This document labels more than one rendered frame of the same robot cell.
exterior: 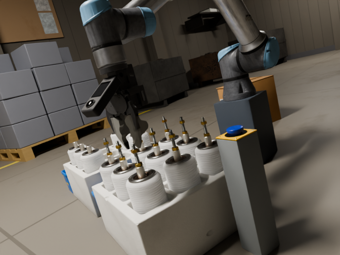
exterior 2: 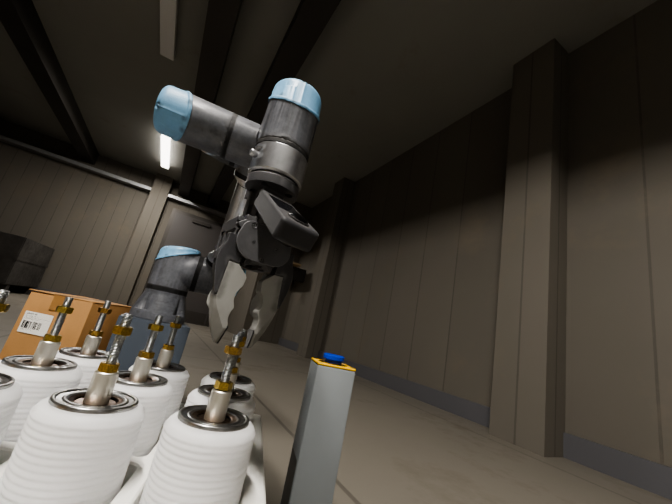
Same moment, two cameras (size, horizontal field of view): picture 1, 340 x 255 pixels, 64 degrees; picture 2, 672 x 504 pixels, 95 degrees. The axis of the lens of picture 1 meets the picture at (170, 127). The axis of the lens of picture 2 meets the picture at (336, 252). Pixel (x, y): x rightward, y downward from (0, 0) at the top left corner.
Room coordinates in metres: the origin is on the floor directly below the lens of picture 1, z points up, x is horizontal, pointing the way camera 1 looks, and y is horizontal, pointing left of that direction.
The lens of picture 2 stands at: (0.48, 0.44, 0.36)
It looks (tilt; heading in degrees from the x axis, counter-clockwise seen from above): 15 degrees up; 288
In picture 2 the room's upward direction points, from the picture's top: 12 degrees clockwise
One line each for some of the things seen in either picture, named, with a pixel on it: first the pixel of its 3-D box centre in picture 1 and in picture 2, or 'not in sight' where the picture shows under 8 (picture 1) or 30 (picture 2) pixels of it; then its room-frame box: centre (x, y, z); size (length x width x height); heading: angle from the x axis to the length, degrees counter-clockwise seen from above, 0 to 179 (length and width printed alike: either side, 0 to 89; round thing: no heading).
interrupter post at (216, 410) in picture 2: (140, 171); (217, 405); (0.68, 0.10, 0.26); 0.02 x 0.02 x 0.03
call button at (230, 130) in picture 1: (235, 131); (333, 360); (0.63, -0.15, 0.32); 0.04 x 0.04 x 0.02
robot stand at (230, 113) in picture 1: (246, 127); (138, 371); (1.24, -0.35, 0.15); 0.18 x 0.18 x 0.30; 44
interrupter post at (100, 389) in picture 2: (124, 164); (101, 387); (0.78, 0.16, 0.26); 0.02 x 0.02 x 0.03
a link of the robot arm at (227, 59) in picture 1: (233, 60); (177, 267); (1.23, -0.35, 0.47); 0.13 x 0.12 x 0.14; 40
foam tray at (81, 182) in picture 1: (116, 171); not in sight; (1.30, 0.32, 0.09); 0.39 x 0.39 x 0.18; 31
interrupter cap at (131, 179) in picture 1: (142, 176); (214, 418); (0.68, 0.10, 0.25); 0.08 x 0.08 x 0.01
